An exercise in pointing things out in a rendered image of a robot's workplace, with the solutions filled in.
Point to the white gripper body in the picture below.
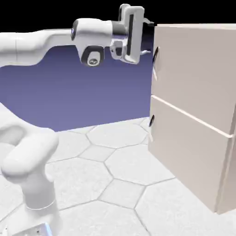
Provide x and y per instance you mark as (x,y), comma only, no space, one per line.
(135,33)

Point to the beige cabinet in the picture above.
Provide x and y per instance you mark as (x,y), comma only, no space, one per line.
(193,114)

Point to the beige cabinet door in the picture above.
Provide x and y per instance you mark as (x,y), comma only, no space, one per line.
(191,73)
(186,149)

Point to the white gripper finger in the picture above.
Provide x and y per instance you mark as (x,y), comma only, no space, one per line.
(145,52)
(149,22)

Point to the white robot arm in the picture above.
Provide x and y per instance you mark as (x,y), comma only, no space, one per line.
(55,39)

